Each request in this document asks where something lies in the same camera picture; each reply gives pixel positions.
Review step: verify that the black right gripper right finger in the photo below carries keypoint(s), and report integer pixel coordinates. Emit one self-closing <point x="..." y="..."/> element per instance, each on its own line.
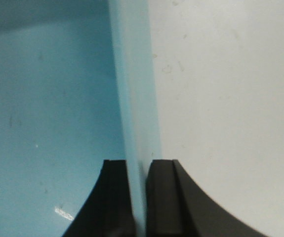
<point x="178" y="207"/>

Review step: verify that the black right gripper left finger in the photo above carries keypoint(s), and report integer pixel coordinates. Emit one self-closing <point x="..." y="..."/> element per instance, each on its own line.
<point x="107" y="212"/>

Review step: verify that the light blue plastic box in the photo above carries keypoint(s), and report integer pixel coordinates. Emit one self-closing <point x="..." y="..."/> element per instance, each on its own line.
<point x="76" y="88"/>

